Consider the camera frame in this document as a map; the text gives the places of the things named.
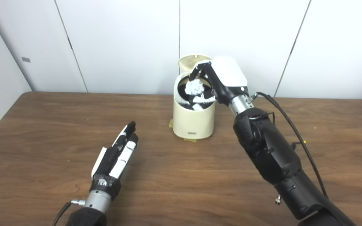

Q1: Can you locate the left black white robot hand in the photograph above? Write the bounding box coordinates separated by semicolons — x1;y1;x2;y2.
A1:
91;121;139;201

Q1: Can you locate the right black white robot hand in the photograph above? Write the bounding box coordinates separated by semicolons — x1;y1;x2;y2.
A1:
189;56;250;111

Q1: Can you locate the white paper ball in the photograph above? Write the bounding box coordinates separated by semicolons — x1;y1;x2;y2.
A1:
185;80;205;96

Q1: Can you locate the round cream bin lid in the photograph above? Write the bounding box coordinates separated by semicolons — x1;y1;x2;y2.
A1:
178;55;212;71

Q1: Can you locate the black bin liner bag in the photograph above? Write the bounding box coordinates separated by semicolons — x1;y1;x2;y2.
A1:
177;77;216;111

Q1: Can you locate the cream-colored trash bin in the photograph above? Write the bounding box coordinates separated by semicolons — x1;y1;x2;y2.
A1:
173;72;216;140

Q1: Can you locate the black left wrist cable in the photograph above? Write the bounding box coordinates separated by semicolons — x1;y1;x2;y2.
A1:
53;199;85;226

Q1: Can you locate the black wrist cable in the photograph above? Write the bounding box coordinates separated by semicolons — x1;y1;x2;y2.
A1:
252;92;328;199
53;199;85;226

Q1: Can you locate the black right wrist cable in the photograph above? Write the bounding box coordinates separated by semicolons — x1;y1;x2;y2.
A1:
252;92;328;199

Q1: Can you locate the black cable with yellow plug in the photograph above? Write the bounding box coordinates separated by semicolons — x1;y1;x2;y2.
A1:
291;140;307;151

